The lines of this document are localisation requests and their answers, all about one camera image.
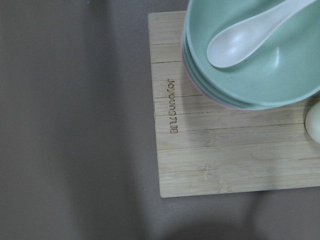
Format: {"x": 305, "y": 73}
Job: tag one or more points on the bamboo cutting board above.
{"x": 204, "y": 148}

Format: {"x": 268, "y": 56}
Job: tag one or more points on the white ceramic spoon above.
{"x": 240, "y": 40}

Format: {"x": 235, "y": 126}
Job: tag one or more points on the stacked green bowls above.
{"x": 284, "y": 70}

